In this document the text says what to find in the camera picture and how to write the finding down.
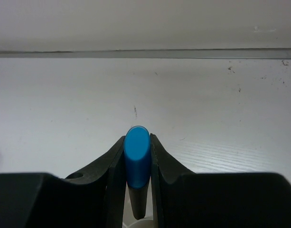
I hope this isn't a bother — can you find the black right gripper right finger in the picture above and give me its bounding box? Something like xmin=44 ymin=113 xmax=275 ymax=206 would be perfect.
xmin=150 ymin=134 xmax=291 ymax=228

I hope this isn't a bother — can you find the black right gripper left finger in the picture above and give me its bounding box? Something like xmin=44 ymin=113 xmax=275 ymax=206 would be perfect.
xmin=0 ymin=138 xmax=125 ymax=228

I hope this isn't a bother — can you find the blue black thick highlighter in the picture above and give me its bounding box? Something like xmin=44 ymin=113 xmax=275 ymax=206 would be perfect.
xmin=123 ymin=126 xmax=151 ymax=220

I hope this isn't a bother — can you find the white round compartment container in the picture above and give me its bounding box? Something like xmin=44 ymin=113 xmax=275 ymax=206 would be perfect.
xmin=122 ymin=219 xmax=154 ymax=228

